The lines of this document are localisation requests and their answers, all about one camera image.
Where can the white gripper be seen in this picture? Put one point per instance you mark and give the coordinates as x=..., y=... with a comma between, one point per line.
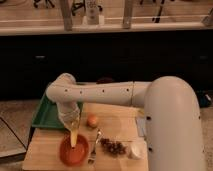
x=68, y=115

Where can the yellow banana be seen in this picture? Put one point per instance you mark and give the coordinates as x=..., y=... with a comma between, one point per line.
x=73, y=137

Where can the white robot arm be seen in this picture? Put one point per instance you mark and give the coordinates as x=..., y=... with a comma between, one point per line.
x=172, y=115

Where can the dark red object behind arm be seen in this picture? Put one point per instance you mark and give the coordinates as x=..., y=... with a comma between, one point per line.
x=105, y=80

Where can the red bowl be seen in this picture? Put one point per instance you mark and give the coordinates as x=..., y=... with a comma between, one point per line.
x=73, y=156

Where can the green tray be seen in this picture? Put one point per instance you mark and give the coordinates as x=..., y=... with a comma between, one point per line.
x=46, y=115

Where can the orange fruit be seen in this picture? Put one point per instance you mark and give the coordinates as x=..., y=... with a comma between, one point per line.
x=92, y=120

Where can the metal fork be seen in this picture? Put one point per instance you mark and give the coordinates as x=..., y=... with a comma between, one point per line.
x=92, y=156

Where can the pile of brown nuts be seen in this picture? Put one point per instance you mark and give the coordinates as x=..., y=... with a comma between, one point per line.
x=113, y=148

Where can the white small cup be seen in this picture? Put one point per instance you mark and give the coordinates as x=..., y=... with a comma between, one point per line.
x=136, y=150

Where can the teal object at right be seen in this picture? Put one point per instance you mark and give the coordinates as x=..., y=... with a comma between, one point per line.
x=205, y=100

